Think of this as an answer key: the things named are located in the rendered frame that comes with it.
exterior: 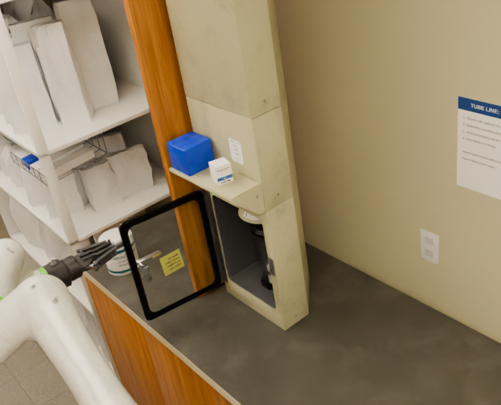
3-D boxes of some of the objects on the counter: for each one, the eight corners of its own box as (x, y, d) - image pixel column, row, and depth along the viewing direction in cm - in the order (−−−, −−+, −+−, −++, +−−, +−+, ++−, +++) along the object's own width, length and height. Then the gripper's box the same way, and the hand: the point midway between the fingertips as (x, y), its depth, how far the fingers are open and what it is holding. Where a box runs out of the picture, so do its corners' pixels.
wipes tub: (129, 252, 272) (121, 222, 264) (145, 264, 262) (137, 234, 255) (102, 267, 265) (92, 237, 257) (117, 280, 256) (108, 249, 248)
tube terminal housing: (277, 259, 253) (247, 69, 213) (337, 293, 230) (317, 88, 191) (226, 291, 240) (185, 96, 201) (285, 331, 218) (252, 120, 178)
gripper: (71, 269, 194) (139, 234, 206) (52, 253, 203) (118, 219, 215) (78, 289, 198) (144, 253, 210) (59, 272, 207) (124, 239, 219)
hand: (122, 241), depth 211 cm, fingers closed
